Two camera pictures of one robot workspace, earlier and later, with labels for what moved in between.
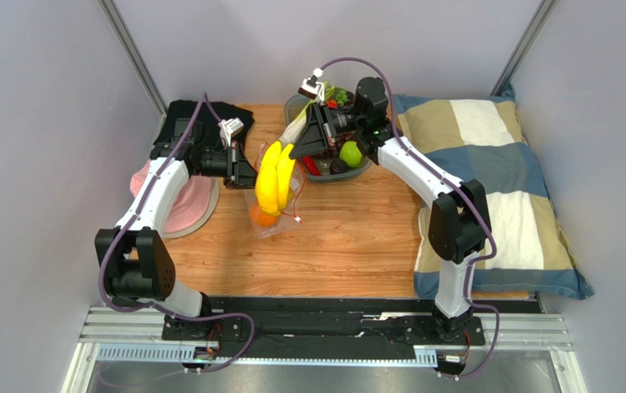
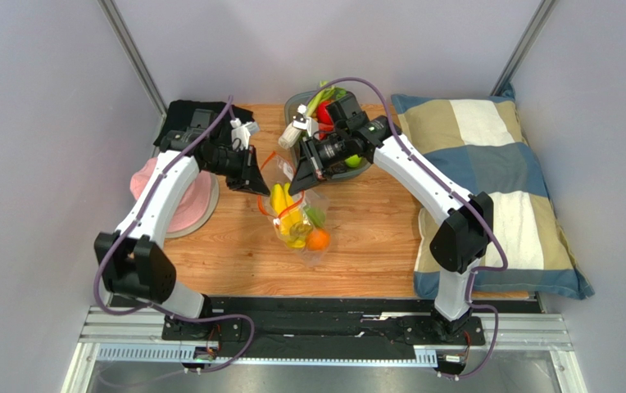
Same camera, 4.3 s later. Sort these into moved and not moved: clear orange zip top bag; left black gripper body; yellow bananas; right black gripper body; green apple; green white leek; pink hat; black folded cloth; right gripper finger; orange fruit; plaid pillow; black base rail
Moved: yellow bananas; right black gripper body; right gripper finger; clear orange zip top bag; orange fruit
Not moved: green apple; left black gripper body; black folded cloth; pink hat; green white leek; black base rail; plaid pillow
